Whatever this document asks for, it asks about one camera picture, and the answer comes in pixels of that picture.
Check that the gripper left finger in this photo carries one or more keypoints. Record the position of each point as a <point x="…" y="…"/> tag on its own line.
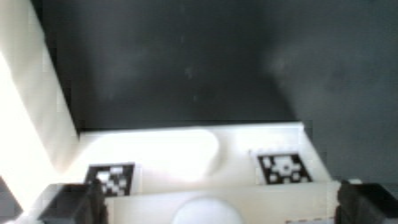
<point x="78" y="206"/>

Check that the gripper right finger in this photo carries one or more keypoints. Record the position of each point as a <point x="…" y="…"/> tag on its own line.
<point x="369" y="203"/>

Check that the white drawer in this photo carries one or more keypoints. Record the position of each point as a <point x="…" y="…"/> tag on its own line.
<point x="197" y="158"/>
<point x="282" y="204"/>

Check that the white front drawer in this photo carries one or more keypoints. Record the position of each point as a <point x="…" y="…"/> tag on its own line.
<point x="197" y="158"/>

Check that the white front fence bar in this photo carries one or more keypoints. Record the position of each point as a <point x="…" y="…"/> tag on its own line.
<point x="38" y="134"/>

